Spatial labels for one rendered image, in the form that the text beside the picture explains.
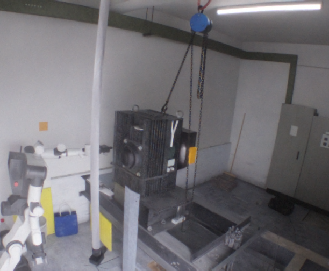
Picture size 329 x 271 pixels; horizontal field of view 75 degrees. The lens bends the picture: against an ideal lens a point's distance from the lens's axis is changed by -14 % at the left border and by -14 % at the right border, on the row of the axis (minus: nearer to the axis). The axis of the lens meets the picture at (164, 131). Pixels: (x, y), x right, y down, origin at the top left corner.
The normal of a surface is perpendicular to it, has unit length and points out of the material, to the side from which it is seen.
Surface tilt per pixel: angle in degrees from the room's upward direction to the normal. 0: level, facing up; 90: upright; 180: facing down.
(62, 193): 90
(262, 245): 90
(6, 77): 90
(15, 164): 88
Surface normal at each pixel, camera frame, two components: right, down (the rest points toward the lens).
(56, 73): 0.67, 0.23
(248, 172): -0.73, 0.08
